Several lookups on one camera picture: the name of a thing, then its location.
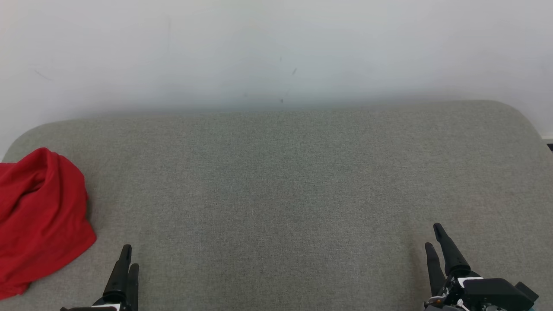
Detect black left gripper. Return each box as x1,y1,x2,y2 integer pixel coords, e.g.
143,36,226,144
60,244,140,311

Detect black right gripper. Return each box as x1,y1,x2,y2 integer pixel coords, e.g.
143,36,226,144
424,223,481,311

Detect red shorts with white stripe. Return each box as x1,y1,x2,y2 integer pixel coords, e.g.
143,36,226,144
0,148,96,300

